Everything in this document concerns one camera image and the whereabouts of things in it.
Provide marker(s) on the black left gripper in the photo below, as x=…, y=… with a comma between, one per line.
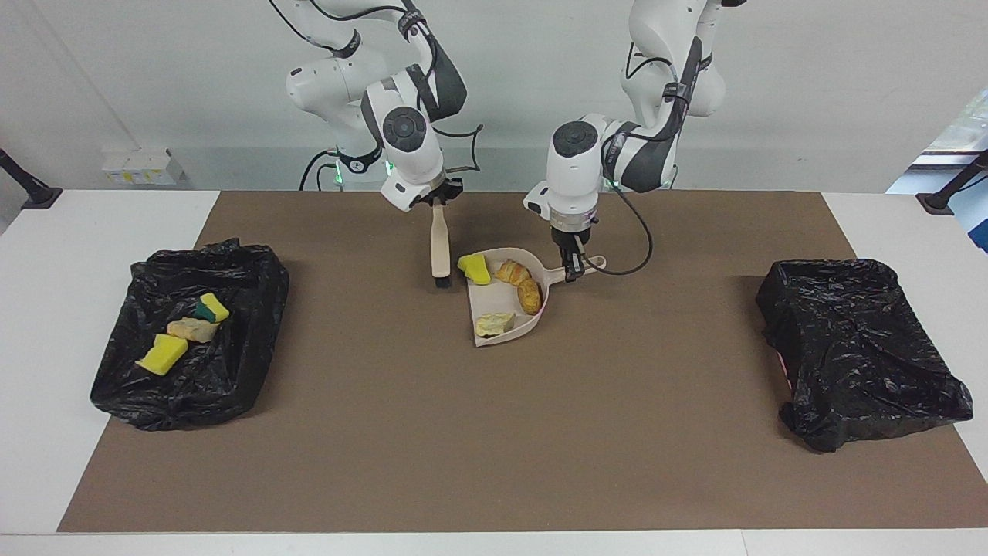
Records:
x=573, y=239

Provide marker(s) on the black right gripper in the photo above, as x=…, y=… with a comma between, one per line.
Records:
x=444, y=193

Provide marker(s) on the beige brush with black bristles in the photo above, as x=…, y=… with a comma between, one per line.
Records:
x=440, y=247

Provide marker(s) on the brown bread roll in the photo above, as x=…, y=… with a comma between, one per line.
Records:
x=529, y=297

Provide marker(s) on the orange striped croissant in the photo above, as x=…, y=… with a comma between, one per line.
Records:
x=512, y=272
x=193, y=330

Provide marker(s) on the beige plastic dustpan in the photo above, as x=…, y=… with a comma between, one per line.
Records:
x=502, y=301

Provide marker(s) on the waisted yellow sponge piece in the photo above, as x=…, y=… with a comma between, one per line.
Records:
x=477, y=270

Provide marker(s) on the pale torn bread chunk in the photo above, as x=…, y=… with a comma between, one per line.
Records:
x=494, y=324

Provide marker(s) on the yellow sponge with green layer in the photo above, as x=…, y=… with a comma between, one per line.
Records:
x=214, y=306

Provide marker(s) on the yellow sponge block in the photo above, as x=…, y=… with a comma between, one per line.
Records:
x=162, y=355

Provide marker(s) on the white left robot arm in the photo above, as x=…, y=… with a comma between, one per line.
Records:
x=575, y=177

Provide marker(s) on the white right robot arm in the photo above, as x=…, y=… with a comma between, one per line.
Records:
x=409, y=154

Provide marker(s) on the black bag lined bin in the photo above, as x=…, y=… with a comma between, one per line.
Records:
x=849, y=347
x=231, y=371

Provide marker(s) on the brown paper table mat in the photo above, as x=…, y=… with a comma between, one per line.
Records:
x=494, y=463

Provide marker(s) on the white power socket box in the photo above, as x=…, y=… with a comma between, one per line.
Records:
x=143, y=166

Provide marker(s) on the black stand pole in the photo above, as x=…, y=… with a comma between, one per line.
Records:
x=938, y=202
x=35, y=193

